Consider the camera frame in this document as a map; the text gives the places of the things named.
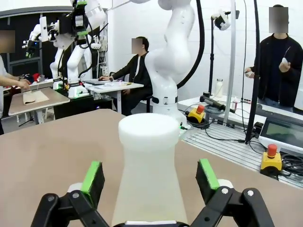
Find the beige folded cloth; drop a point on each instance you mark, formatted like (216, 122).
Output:
(33, 97)

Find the white desk with laptop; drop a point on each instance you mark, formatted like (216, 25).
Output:
(111, 87)

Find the person in white T-shirt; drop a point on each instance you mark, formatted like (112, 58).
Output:
(2, 71)

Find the black metal pole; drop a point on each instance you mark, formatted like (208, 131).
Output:
(255, 71)

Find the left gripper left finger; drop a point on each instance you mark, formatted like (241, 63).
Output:
(93, 184)

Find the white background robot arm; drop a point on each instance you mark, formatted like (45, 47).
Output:
(75, 59)
(59, 54)

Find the white device with dark screen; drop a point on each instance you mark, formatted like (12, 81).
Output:
(281, 130)

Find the translucent white conical flask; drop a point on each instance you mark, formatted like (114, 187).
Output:
(149, 184)

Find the grey laptop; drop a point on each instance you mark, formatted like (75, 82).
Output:
(94, 82)

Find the standing person in black jacket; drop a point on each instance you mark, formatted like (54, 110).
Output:
(277, 71)

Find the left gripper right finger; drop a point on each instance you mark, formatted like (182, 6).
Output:
(207, 184)

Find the black camera stand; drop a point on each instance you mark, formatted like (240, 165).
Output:
(211, 59)

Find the white bottle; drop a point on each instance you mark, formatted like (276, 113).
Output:
(219, 88)

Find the white round flask cap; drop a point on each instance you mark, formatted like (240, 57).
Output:
(148, 127)

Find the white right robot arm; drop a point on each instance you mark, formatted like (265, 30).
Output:
(165, 59)

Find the slotted aluminium base plate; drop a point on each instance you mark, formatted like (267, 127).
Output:
(225, 151)

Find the small bottle with red liquid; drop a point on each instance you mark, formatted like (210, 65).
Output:
(235, 105)

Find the brown topped work table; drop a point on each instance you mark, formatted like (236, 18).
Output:
(54, 98)

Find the silver metal pole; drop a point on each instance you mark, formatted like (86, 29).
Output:
(233, 59)

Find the white camera on stand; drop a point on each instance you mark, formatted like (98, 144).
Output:
(222, 21)

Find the seated person in black jacket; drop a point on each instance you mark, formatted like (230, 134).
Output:
(137, 68)

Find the yellow emergency stop button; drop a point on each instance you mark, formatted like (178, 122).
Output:
(196, 116)
(271, 160)

